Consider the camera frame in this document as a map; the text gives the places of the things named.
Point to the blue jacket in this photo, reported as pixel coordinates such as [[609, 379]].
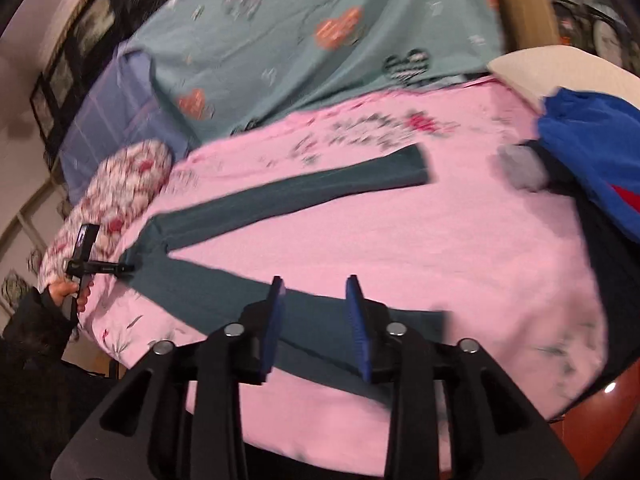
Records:
[[585, 145]]

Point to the teal heart print quilt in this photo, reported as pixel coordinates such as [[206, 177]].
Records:
[[300, 50]]

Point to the white quilted pillow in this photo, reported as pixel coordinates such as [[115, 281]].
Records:
[[530, 67]]

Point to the dark green pants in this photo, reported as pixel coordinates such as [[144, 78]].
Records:
[[225, 210]]

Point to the wooden display cabinet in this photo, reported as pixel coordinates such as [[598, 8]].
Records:
[[520, 5]]

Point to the grey cloth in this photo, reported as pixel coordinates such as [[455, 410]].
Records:
[[520, 167]]

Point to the red floral pillow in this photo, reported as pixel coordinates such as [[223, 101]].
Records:
[[120, 185]]

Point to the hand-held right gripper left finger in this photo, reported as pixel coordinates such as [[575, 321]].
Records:
[[272, 330]]

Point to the pink floral bedsheet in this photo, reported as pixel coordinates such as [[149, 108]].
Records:
[[400, 240]]

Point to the dark garment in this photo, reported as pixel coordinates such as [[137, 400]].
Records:
[[607, 260]]

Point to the black framed wall pictures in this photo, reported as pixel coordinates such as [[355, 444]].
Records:
[[75, 55]]

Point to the person's left forearm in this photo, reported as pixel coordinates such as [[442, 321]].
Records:
[[30, 322]]

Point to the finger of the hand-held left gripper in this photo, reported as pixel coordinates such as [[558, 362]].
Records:
[[116, 268]]

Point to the person's left hand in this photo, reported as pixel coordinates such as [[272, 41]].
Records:
[[62, 290]]

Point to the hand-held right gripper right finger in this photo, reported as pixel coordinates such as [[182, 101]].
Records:
[[357, 330]]

